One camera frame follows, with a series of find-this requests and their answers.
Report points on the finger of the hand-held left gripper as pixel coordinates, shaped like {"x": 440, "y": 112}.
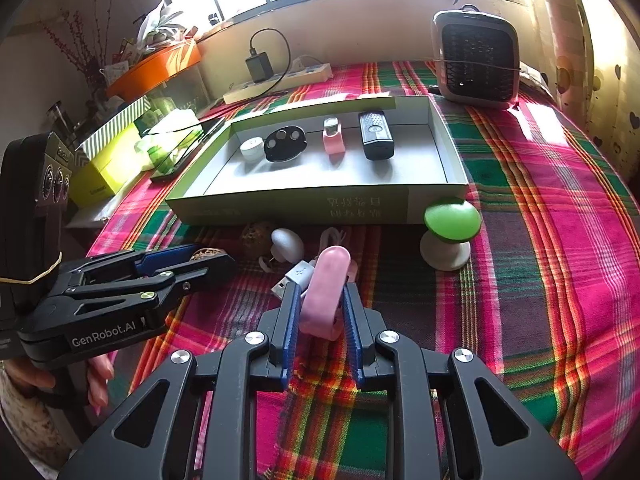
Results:
{"x": 200, "y": 272}
{"x": 167, "y": 259}

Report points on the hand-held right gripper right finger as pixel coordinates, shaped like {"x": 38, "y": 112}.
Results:
{"x": 352, "y": 330}

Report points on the crumpled plastic bag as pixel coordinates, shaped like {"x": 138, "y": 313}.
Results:
{"x": 160, "y": 25}

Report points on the red berry branches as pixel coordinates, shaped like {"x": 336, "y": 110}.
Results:
{"x": 80, "y": 55}

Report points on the brown walnut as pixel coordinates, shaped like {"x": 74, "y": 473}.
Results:
{"x": 255, "y": 240}
{"x": 206, "y": 253}

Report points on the green and white cardboard box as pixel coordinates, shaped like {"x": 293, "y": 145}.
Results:
{"x": 320, "y": 175}

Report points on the black charger adapter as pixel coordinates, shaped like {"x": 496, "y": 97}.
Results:
{"x": 259, "y": 66}

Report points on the orange tray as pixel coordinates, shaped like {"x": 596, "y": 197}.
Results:
{"x": 160, "y": 67}

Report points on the heart-print curtain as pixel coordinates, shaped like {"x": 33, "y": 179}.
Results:
{"x": 590, "y": 60}

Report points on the black tablet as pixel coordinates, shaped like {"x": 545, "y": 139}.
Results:
{"x": 200, "y": 142}

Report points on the black perforated remote device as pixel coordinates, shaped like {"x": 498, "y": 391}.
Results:
{"x": 377, "y": 135}

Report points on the pale green packet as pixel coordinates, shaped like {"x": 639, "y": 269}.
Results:
{"x": 170, "y": 122}

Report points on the white egg-shaped gadget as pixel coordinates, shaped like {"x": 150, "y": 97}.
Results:
{"x": 285, "y": 242}

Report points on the person's left hand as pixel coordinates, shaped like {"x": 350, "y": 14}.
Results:
{"x": 100, "y": 380}

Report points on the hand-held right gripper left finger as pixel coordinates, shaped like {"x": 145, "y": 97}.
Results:
{"x": 292, "y": 320}

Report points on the pale pink clip case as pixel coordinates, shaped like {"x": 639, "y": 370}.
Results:
{"x": 325, "y": 285}

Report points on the green mushroom-shaped lamp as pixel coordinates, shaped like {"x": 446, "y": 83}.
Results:
{"x": 450, "y": 220}

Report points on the pink holder with grey button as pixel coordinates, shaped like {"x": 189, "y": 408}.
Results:
{"x": 334, "y": 142}

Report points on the black oval button device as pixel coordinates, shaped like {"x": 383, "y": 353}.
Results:
{"x": 285, "y": 145}

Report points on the white power strip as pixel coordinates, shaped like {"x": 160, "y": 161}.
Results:
{"x": 300, "y": 75}

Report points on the pink desktop fan heater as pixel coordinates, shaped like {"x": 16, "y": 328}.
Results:
{"x": 475, "y": 55}

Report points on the yellow-green box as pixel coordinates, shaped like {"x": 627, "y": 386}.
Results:
{"x": 105, "y": 175}

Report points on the small white round cap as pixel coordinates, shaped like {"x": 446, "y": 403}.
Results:
{"x": 252, "y": 149}

